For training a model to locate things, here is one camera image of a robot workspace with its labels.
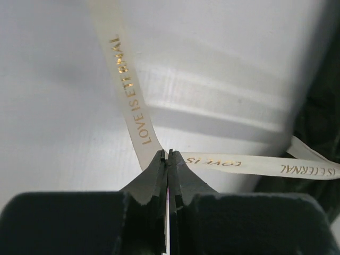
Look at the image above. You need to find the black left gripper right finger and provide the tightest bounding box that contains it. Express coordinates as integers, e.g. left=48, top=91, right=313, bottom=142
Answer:
left=167, top=151, right=339, bottom=254

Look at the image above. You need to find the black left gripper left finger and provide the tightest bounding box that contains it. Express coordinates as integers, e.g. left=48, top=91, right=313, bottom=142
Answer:
left=1, top=150, right=167, bottom=254

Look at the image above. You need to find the cream printed ribbon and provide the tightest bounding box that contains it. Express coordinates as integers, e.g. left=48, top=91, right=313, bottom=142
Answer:
left=88, top=1, right=339, bottom=180

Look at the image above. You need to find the black wrapping paper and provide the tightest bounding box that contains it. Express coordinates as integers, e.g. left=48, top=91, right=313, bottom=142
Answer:
left=254, top=1, right=339, bottom=223

